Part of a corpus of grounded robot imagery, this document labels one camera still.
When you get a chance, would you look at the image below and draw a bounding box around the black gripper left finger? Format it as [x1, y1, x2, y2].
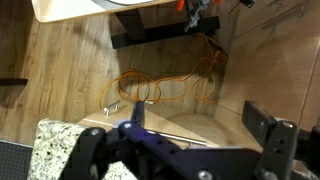
[58, 101, 157, 180]

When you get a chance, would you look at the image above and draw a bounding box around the orange cable on floor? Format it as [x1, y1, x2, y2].
[97, 32, 223, 111]

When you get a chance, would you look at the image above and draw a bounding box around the granite kitchen counter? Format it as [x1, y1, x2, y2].
[27, 118, 138, 180]

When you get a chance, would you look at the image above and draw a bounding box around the wooden kitchen cabinet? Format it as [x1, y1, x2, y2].
[215, 0, 320, 130]

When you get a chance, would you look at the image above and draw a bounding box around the silver drawer handle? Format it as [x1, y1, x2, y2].
[103, 100, 120, 116]

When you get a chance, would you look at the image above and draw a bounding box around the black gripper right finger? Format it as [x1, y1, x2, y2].
[242, 101, 298, 180]

